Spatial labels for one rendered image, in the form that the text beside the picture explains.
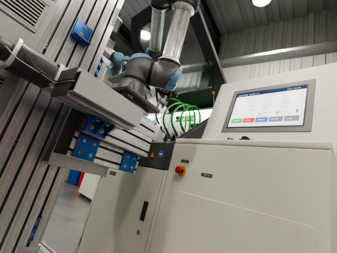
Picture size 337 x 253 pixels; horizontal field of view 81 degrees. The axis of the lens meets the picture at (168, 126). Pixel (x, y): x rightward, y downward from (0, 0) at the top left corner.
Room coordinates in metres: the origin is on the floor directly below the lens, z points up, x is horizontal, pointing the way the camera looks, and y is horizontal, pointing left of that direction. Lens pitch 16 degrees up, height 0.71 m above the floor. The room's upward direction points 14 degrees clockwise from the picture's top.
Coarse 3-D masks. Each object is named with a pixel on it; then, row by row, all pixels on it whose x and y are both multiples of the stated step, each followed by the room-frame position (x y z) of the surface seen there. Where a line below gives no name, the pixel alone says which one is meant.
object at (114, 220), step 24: (144, 168) 1.26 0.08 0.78; (96, 192) 1.60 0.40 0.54; (120, 192) 1.38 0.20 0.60; (144, 192) 1.22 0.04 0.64; (96, 216) 1.52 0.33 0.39; (120, 216) 1.33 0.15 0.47; (144, 216) 1.18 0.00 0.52; (96, 240) 1.46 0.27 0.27; (120, 240) 1.28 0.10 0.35; (144, 240) 1.15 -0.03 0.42
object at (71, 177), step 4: (72, 172) 7.05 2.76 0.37; (76, 172) 7.04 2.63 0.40; (80, 172) 7.09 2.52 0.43; (68, 176) 7.16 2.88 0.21; (72, 176) 7.05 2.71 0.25; (76, 176) 7.06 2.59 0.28; (68, 180) 7.10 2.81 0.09; (72, 180) 7.06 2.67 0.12; (76, 180) 7.09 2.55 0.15; (76, 184) 7.12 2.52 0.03
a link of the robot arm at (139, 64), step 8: (136, 56) 0.80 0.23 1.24; (144, 56) 0.80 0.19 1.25; (128, 64) 0.82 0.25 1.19; (136, 64) 0.80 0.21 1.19; (144, 64) 0.80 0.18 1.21; (152, 64) 0.81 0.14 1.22; (128, 72) 0.81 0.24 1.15; (136, 72) 0.80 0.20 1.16; (144, 72) 0.81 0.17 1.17; (144, 80) 0.83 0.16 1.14
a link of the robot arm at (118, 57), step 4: (112, 52) 1.16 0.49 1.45; (116, 52) 1.15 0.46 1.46; (112, 56) 1.17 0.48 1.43; (116, 56) 1.15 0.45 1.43; (120, 56) 1.16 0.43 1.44; (112, 60) 1.19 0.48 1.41; (116, 60) 1.16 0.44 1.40; (120, 60) 1.16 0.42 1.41; (112, 64) 1.25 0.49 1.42; (116, 64) 1.20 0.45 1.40; (120, 64) 1.20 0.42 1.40; (116, 68) 1.25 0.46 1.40; (120, 68) 1.26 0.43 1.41
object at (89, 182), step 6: (84, 174) 5.19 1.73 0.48; (90, 174) 4.91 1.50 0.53; (84, 180) 5.09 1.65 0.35; (90, 180) 4.82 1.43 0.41; (96, 180) 4.57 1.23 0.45; (84, 186) 4.99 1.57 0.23; (90, 186) 4.73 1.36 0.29; (84, 192) 4.89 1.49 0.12; (90, 192) 4.65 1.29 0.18; (90, 198) 4.57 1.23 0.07
